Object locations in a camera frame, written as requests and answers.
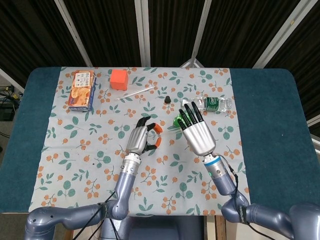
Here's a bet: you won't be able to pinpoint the orange foam cube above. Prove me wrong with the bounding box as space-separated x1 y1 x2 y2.
110 69 130 91

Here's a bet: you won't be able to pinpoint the teal table cover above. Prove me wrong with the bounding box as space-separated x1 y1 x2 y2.
0 66 320 215

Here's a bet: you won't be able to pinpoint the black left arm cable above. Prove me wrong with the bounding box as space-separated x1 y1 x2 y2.
73 189 118 240

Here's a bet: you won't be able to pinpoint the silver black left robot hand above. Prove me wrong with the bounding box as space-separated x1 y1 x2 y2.
126 116 163 155

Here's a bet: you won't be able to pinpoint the clear bottle with green label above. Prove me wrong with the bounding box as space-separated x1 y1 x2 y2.
181 96 233 114

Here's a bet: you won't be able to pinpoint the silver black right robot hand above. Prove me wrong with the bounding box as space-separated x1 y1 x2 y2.
178 101 217 156

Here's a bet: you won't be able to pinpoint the floral orange-fruit tablecloth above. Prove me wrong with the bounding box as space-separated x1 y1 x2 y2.
31 66 251 216

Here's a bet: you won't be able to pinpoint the white partition frame post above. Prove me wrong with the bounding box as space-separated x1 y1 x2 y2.
54 0 94 68
134 0 152 68
179 0 213 68
251 0 317 69

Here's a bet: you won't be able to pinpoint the blue orange snack box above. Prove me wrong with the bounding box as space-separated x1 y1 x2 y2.
67 69 98 112

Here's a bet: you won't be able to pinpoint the grey robot torso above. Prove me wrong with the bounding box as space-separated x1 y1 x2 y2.
99 214 208 240

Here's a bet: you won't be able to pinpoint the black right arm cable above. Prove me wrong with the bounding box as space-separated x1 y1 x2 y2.
219 154 268 237

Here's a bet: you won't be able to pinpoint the tangled coloured cables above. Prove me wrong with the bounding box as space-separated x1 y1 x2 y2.
0 84 25 106

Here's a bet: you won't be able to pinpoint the green toy building brick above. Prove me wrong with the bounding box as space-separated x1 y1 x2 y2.
172 113 187 130

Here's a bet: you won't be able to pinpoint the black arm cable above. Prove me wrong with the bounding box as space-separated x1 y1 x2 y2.
219 154 268 237
73 189 118 240

